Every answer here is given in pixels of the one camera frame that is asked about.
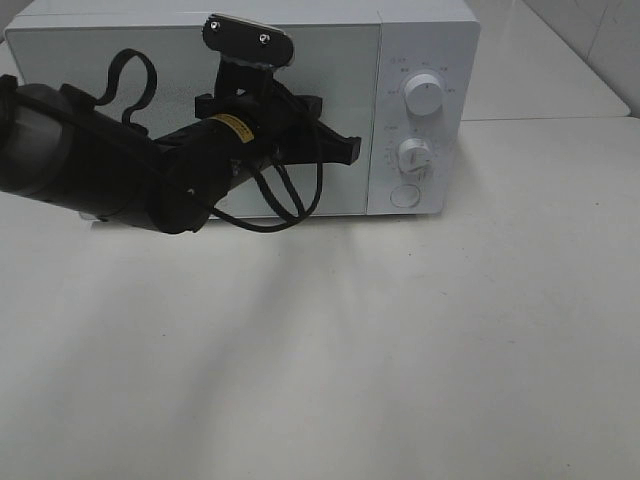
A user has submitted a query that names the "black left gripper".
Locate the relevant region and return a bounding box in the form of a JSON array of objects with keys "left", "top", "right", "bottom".
[{"left": 195, "top": 57, "right": 361, "bottom": 165}]

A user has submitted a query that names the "white microwave door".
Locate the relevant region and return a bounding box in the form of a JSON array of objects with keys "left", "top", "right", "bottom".
[{"left": 6, "top": 9, "right": 379, "bottom": 216}]

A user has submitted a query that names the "white timer knob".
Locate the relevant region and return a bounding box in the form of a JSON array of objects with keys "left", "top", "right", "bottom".
[{"left": 398, "top": 138, "right": 434, "bottom": 175}]

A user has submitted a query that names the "round door release button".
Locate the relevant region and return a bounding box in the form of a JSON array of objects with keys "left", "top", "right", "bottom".
[{"left": 390, "top": 185, "right": 421, "bottom": 208}]

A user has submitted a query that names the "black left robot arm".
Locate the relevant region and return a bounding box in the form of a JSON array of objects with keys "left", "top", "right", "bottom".
[{"left": 1, "top": 49, "right": 361, "bottom": 234}]

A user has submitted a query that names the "white microwave oven body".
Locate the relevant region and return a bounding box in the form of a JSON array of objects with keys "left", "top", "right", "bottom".
[{"left": 5, "top": 1, "right": 480, "bottom": 215}]

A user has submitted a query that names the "white upper power knob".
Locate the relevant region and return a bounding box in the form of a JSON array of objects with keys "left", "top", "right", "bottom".
[{"left": 403, "top": 72, "right": 444, "bottom": 116}]

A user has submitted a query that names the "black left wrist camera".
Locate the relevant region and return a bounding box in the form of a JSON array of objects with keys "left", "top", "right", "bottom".
[{"left": 202, "top": 13, "right": 295, "bottom": 69}]

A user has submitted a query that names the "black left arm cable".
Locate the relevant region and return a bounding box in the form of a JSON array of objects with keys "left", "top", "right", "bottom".
[{"left": 94, "top": 48, "right": 326, "bottom": 234}]

